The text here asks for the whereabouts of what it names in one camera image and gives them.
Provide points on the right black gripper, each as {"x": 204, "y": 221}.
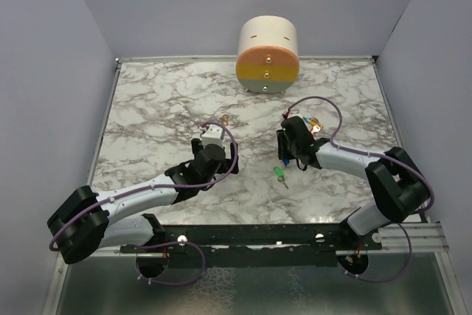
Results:
{"x": 283, "y": 153}

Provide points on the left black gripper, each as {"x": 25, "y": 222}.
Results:
{"x": 227, "y": 163}

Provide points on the small red tag key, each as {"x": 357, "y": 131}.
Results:
{"x": 315, "y": 129}

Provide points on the orange carabiner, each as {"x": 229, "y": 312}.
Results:
{"x": 315, "y": 121}

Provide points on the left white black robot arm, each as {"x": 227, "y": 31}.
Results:
{"x": 79, "y": 225}

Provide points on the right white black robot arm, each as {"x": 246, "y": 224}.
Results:
{"x": 398, "y": 187}

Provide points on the green tag key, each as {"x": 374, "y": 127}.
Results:
{"x": 281, "y": 177}

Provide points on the gold carabiner far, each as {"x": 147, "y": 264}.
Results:
{"x": 225, "y": 119}

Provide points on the round three-drawer storage box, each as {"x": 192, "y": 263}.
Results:
{"x": 267, "y": 58}

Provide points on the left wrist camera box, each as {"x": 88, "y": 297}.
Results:
{"x": 213, "y": 135}

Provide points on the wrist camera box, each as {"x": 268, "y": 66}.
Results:
{"x": 213, "y": 135}
{"x": 298, "y": 113}

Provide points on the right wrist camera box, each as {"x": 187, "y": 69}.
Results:
{"x": 298, "y": 113}

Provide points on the black mounting rail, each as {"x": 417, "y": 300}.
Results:
{"x": 249, "y": 245}

